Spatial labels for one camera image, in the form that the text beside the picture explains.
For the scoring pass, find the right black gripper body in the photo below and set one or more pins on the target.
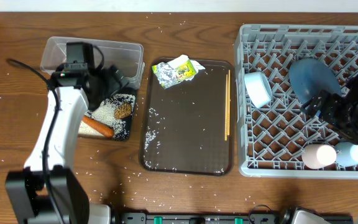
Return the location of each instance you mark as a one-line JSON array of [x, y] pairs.
[[323, 101]]

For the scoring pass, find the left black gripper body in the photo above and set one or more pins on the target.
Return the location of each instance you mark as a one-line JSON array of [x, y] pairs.
[[111, 82]]

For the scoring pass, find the blue plate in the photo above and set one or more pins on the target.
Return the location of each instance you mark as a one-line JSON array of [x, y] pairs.
[[309, 76]]

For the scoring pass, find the brown mushroom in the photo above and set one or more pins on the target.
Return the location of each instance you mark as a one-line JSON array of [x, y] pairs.
[[123, 111]]

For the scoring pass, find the blue cup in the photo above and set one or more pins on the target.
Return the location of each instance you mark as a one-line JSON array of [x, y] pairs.
[[347, 154]]

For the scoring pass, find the orange carrot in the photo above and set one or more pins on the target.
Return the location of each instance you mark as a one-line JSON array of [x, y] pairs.
[[101, 128]]

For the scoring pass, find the pink cup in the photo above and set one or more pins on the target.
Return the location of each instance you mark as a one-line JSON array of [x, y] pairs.
[[317, 156]]

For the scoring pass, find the light blue rice bowl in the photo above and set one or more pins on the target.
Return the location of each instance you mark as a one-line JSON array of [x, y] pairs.
[[258, 88]]

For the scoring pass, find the silver foil wrapper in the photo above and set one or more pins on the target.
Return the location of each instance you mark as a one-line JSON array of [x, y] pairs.
[[166, 75]]

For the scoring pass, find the white tissue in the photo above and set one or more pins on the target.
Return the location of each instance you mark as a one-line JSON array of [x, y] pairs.
[[197, 65]]

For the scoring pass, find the yellow green snack packet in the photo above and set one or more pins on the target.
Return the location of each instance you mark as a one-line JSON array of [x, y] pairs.
[[185, 71]]

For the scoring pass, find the wooden chopstick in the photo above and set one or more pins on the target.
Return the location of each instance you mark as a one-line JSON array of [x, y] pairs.
[[225, 115], [228, 101]]

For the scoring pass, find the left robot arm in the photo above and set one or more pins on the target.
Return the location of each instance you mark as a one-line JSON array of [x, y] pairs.
[[46, 189]]

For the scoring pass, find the grey dishwasher rack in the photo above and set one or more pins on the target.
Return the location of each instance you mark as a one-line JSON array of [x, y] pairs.
[[271, 139]]

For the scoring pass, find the white rice pile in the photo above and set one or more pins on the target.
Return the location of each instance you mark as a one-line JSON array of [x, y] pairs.
[[105, 114]]

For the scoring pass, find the black plastic tray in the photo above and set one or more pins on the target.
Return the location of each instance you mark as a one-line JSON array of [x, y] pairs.
[[87, 131]]

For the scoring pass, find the clear plastic bin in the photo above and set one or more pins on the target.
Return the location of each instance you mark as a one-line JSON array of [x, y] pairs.
[[128, 57]]

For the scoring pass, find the brown serving tray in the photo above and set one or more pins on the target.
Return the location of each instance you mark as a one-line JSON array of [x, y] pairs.
[[183, 128]]

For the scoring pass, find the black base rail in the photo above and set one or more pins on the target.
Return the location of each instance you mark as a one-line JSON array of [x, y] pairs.
[[143, 218]]

